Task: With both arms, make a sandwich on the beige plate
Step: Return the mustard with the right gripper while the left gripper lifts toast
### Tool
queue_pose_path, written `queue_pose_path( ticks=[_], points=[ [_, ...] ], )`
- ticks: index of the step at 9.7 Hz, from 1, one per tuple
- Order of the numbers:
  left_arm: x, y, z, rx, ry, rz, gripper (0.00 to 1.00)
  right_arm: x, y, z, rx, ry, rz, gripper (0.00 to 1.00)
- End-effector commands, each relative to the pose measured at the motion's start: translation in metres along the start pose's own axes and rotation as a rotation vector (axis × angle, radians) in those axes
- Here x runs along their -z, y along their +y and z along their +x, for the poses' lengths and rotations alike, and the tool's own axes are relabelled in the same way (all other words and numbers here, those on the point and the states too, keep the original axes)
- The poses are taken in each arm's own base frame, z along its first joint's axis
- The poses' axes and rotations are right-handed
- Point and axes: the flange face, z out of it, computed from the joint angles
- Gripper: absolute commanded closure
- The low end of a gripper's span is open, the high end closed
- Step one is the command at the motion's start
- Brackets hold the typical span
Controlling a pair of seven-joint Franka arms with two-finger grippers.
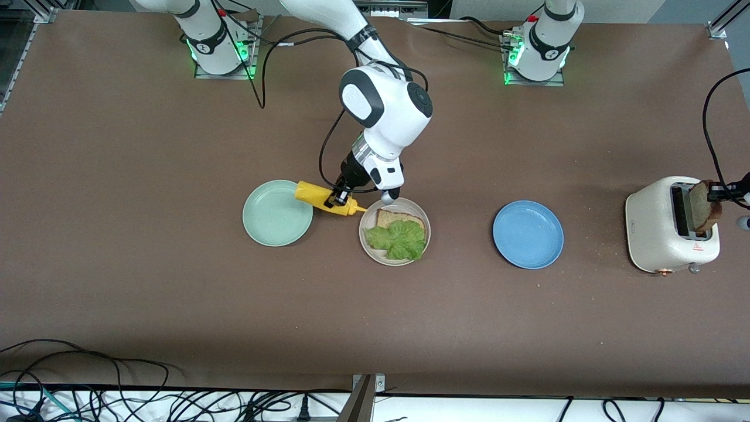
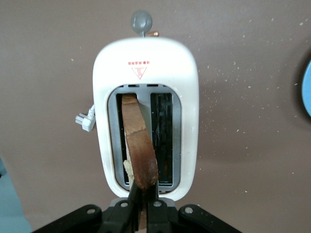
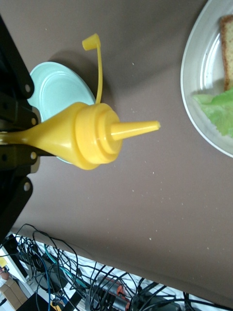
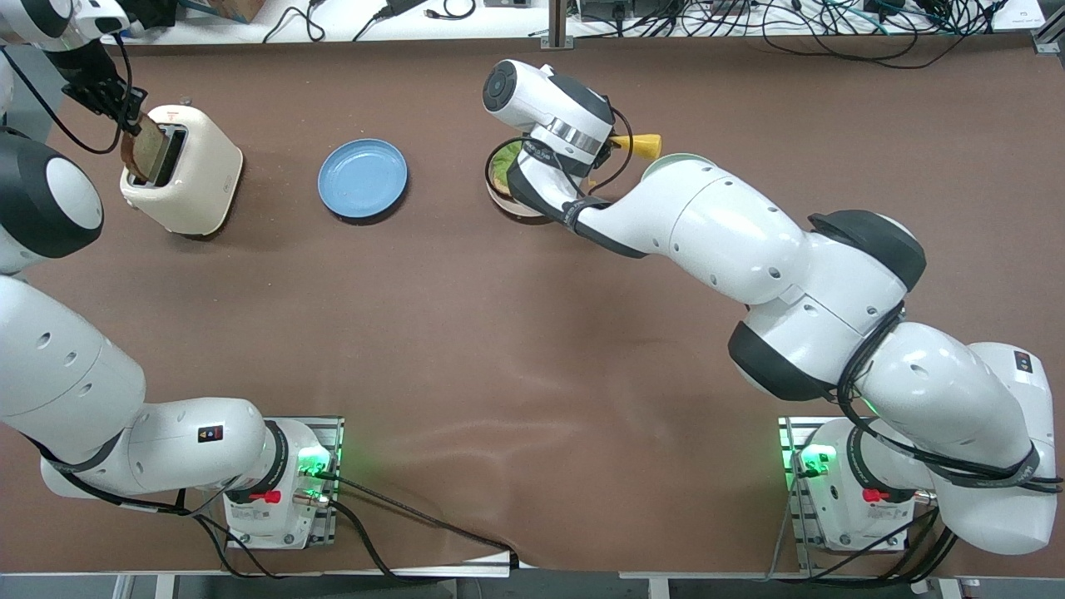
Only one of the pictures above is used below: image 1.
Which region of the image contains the yellow mustard squeeze bottle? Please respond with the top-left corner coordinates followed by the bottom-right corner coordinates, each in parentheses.
top-left (294, 181), bottom-right (368, 217)

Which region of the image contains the brown bread slice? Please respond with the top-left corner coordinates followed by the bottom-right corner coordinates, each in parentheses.
top-left (375, 209), bottom-right (426, 235)
top-left (688, 181), bottom-right (722, 234)

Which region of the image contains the green lettuce leaf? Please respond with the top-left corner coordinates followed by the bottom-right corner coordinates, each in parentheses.
top-left (363, 219), bottom-right (427, 262)

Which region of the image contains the beige plate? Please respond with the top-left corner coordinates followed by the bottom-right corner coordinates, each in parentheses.
top-left (359, 197), bottom-right (431, 267)

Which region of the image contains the mint green plate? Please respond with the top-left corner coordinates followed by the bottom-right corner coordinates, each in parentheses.
top-left (241, 179), bottom-right (313, 247)

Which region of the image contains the blue plate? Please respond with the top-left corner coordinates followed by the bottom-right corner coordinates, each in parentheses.
top-left (492, 200), bottom-right (565, 270)

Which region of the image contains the white toaster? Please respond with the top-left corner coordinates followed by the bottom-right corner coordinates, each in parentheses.
top-left (625, 176), bottom-right (721, 276)

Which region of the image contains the grey metal bar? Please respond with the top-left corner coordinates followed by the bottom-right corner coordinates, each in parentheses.
top-left (335, 375), bottom-right (377, 422)

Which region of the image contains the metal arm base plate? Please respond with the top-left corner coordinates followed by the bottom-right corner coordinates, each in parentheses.
top-left (500, 32), bottom-right (566, 87)
top-left (195, 25), bottom-right (261, 80)

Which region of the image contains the aluminium frame profile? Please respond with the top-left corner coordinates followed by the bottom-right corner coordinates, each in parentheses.
top-left (706, 0), bottom-right (750, 40)
top-left (0, 0), bottom-right (59, 115)

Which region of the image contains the grey metal rail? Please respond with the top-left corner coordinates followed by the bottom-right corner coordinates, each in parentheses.
top-left (352, 0), bottom-right (429, 15)

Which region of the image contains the black base cable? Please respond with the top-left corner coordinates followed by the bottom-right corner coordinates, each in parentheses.
top-left (404, 16), bottom-right (516, 50)

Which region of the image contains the small aluminium bracket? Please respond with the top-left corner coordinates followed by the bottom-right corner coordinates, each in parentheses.
top-left (352, 373), bottom-right (386, 394)

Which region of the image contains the teal cable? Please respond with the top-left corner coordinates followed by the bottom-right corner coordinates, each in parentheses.
top-left (0, 381), bottom-right (80, 421)

